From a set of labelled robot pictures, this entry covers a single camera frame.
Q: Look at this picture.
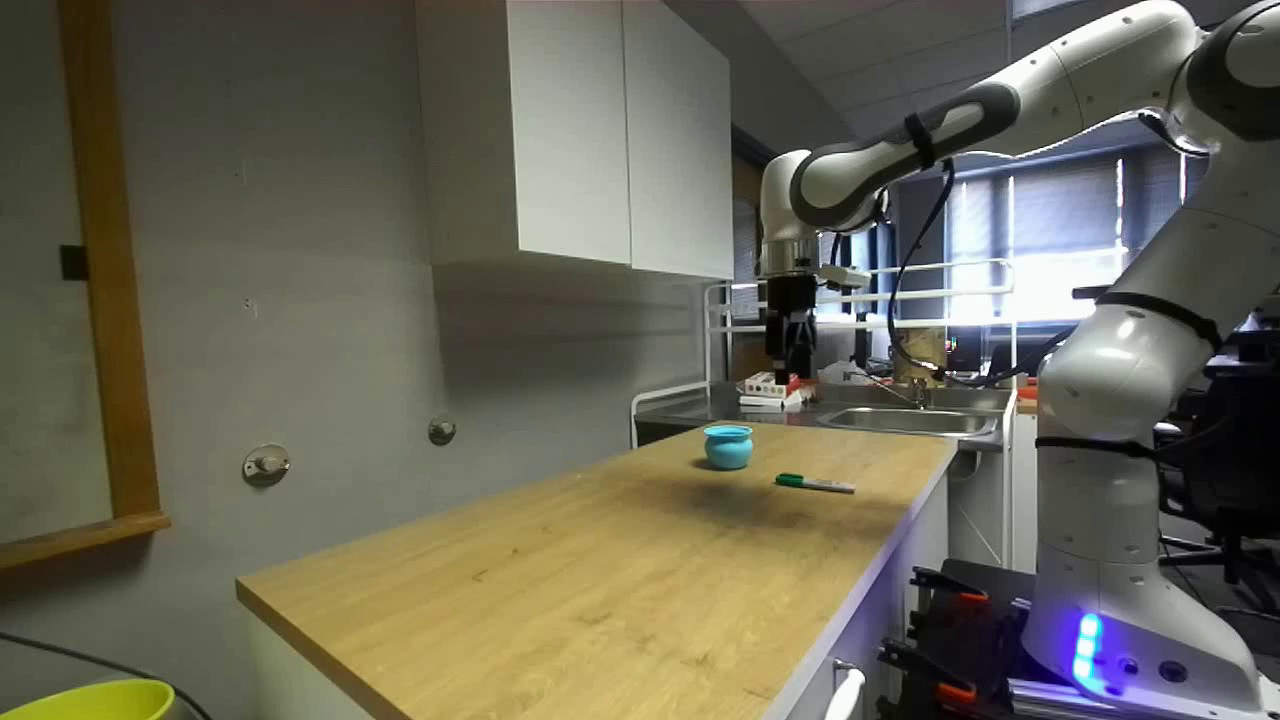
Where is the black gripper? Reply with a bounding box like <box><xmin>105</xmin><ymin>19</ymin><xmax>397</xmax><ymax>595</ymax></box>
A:
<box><xmin>765</xmin><ymin>275</ymin><xmax>816</xmax><ymax>375</ymax></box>

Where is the green grey pen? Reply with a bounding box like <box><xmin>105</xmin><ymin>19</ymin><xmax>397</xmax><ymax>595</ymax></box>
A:
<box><xmin>777</xmin><ymin>473</ymin><xmax>855</xmax><ymax>498</ymax></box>

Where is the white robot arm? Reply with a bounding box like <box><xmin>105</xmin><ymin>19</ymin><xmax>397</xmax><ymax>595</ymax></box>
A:
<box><xmin>759</xmin><ymin>0</ymin><xmax>1280</xmax><ymax>720</ymax></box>

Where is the small blue bowl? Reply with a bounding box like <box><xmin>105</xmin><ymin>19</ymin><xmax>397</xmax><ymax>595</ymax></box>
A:
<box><xmin>705</xmin><ymin>426</ymin><xmax>751</xmax><ymax>473</ymax></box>

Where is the white dish rack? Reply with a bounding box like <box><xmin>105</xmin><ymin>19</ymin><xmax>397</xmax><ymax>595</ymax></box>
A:
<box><xmin>630</xmin><ymin>279</ymin><xmax>812</xmax><ymax>448</ymax></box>

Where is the steel sink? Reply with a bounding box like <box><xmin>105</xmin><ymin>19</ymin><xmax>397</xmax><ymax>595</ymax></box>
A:
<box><xmin>816</xmin><ymin>406</ymin><xmax>1000</xmax><ymax>442</ymax></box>

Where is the wooden framed whiteboard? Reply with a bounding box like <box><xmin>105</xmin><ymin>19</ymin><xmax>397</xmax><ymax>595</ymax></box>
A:
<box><xmin>0</xmin><ymin>0</ymin><xmax>168</xmax><ymax>575</ymax></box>

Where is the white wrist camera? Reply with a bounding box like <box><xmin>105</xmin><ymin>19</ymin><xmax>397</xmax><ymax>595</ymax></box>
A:
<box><xmin>807</xmin><ymin>266</ymin><xmax>868</xmax><ymax>294</ymax></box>

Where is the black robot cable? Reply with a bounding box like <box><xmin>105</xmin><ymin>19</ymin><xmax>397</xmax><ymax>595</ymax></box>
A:
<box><xmin>883</xmin><ymin>157</ymin><xmax>968</xmax><ymax>394</ymax></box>

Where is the white wall cabinet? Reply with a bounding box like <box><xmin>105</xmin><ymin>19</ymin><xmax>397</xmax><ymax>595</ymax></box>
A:
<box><xmin>417</xmin><ymin>0</ymin><xmax>734</xmax><ymax>279</ymax></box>

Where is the small round wall knob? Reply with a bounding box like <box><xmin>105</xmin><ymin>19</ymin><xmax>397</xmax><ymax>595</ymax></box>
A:
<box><xmin>429</xmin><ymin>421</ymin><xmax>458</xmax><ymax>448</ymax></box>

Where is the round wall socket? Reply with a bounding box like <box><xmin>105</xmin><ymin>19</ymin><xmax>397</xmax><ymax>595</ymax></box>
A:
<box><xmin>242</xmin><ymin>446</ymin><xmax>289</xmax><ymax>487</ymax></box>

